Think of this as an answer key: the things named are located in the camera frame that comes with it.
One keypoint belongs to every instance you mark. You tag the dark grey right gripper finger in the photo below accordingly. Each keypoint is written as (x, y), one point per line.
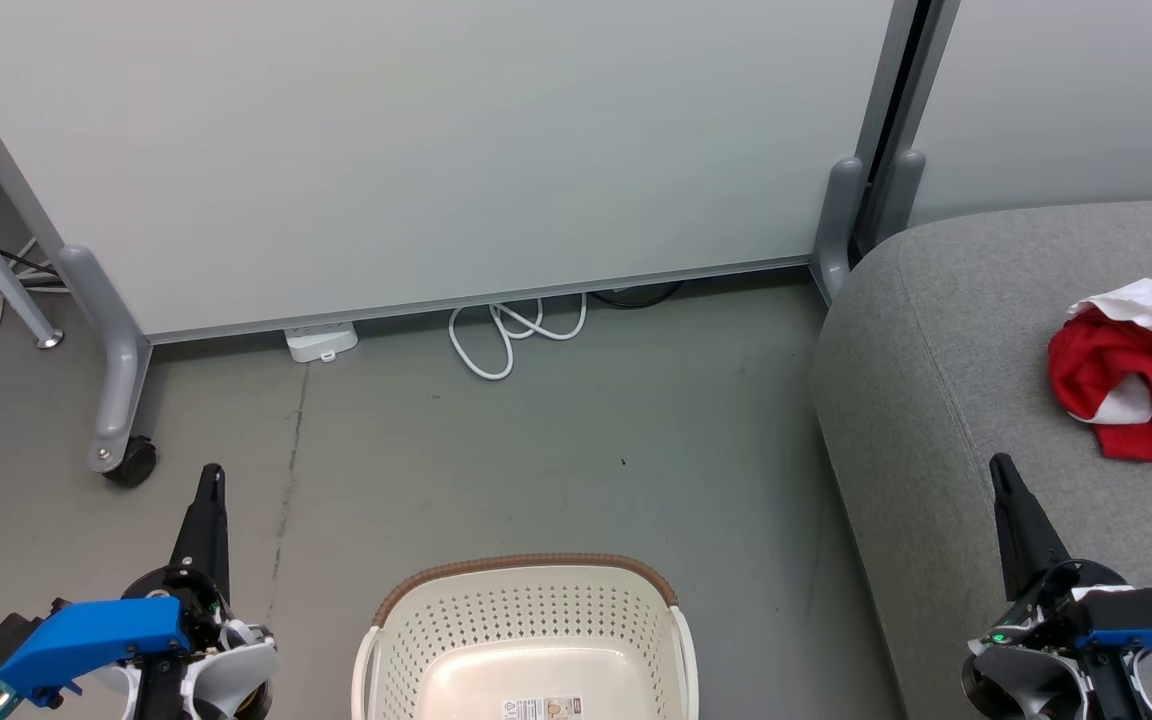
(1024, 540)

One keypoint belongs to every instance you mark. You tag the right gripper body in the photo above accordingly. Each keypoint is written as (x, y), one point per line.
(1026, 680)

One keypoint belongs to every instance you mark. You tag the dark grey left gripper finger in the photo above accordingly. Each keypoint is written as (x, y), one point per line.
(208, 530)

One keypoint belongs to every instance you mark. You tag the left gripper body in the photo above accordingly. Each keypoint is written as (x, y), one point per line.
(231, 680)

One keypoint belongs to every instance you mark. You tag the red and white garment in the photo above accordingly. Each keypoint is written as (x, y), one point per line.
(1116, 370)

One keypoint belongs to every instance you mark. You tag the printed basket label sticker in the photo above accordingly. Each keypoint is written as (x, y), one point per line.
(541, 710)

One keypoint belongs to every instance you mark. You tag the white perforated laundry basket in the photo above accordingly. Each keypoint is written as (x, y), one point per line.
(536, 610)

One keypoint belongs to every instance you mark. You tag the black caster wheel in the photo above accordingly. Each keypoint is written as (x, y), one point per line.
(133, 465)

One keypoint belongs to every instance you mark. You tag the grey fabric sofa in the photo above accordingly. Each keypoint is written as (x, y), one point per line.
(936, 400)

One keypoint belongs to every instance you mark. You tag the white power strip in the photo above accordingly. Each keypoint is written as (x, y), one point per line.
(321, 343)

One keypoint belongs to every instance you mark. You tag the grey partition foot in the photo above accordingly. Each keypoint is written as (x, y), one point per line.
(839, 230)
(904, 190)

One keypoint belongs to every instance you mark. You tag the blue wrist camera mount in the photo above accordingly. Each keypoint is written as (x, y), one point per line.
(86, 635)
(1146, 620)

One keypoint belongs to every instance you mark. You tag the white table frame leg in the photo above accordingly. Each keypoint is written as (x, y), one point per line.
(116, 380)

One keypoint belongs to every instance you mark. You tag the white partition panel grey frame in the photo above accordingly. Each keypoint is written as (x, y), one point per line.
(436, 150)
(1066, 100)

